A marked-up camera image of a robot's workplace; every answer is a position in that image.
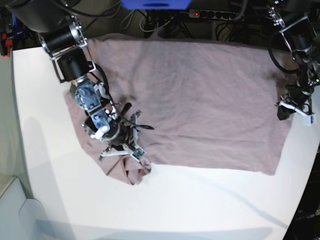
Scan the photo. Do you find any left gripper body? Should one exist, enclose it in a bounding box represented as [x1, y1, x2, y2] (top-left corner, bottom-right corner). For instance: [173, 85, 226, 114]
[275, 84, 313, 116]

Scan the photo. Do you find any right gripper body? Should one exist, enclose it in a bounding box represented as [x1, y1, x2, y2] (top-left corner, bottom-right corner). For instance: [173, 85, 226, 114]
[99, 102, 154, 161]

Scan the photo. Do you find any mauve t-shirt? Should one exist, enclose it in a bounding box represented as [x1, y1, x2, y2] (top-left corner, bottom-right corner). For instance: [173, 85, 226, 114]
[64, 36, 295, 185]

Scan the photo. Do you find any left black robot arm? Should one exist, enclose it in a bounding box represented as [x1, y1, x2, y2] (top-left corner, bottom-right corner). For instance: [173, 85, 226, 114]
[267, 0, 320, 126]

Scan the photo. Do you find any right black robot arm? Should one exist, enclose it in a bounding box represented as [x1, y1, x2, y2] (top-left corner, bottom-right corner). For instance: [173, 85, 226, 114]
[0, 0, 153, 162]

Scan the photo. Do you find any grey rounded bin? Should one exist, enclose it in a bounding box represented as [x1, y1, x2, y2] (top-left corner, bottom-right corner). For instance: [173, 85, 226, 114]
[0, 177, 50, 240]

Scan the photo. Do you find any black power strip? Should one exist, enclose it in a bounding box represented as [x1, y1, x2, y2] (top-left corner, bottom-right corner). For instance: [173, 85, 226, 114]
[187, 9, 237, 22]

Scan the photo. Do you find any blue plastic box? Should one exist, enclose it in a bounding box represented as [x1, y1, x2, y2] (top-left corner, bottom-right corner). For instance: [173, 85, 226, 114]
[121, 0, 191, 10]

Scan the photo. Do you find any red and black clamp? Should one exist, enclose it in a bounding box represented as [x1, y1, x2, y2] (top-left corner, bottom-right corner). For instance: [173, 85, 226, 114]
[0, 32, 13, 58]

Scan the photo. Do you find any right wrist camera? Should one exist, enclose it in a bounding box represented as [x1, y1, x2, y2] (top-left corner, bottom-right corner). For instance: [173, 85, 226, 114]
[130, 147, 146, 162]

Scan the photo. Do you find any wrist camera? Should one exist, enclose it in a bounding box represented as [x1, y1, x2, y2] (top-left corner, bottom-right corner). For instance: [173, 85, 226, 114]
[130, 147, 146, 162]
[303, 114, 316, 127]

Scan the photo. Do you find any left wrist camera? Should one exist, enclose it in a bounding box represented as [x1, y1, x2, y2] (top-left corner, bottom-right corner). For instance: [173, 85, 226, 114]
[303, 114, 316, 127]

